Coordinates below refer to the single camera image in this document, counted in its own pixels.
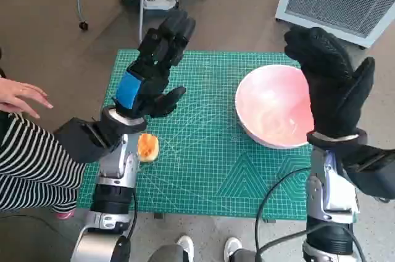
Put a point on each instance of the person's hand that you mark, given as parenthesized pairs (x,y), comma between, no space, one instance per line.
(21,95)

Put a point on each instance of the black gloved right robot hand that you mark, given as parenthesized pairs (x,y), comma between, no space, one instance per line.
(330,89)

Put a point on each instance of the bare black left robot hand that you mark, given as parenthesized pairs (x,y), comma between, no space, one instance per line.
(129,89)

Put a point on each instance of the long toy bread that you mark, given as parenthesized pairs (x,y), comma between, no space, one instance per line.
(149,148)

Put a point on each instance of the pink bowl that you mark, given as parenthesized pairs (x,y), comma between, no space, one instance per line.
(268,104)

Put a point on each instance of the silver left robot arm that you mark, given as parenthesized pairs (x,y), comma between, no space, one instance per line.
(114,166)

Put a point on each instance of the person in striped clothing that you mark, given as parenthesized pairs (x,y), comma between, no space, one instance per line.
(24,157)

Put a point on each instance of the green cutting mat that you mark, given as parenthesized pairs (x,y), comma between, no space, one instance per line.
(200,166)

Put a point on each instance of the black table clip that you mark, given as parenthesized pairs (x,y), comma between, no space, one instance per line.
(158,216)
(269,221)

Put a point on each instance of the person with white shoes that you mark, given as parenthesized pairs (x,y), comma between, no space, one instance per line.
(185,246)

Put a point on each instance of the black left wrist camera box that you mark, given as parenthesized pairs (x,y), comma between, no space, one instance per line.
(77,141)

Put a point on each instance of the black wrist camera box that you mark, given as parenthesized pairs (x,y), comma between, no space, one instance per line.
(77,141)
(376,172)

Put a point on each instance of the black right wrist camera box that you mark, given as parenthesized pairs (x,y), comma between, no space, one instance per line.
(376,172)

